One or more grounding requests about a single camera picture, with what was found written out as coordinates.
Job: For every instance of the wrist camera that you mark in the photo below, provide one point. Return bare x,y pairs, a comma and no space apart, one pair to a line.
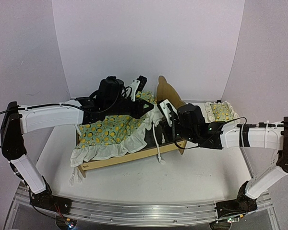
137,85
168,110

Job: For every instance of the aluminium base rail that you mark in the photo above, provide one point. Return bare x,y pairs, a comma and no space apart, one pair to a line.
126,201

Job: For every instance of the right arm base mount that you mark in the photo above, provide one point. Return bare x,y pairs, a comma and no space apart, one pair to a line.
241,205

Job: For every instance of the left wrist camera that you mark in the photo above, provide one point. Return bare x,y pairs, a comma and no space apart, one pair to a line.
137,85

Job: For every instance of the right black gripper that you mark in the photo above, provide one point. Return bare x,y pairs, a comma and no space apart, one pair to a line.
165,125

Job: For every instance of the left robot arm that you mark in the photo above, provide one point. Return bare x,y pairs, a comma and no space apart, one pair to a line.
111,98

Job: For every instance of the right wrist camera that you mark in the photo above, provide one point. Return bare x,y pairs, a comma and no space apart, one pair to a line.
168,110

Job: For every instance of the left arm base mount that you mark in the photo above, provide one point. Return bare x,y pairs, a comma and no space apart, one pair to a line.
47,201

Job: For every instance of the grey bed mat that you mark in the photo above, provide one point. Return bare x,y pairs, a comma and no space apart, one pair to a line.
149,138

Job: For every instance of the lemon print ruffled mattress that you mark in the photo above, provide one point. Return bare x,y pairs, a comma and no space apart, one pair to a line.
109,126

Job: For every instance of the small lemon print pillow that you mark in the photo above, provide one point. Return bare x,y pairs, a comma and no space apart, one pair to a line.
220,112

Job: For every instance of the wooden pet bed frame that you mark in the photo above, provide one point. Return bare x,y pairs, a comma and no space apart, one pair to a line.
130,148

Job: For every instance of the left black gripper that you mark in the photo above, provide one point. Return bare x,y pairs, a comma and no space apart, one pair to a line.
136,108

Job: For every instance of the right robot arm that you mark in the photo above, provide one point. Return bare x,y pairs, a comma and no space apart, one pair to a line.
187,122

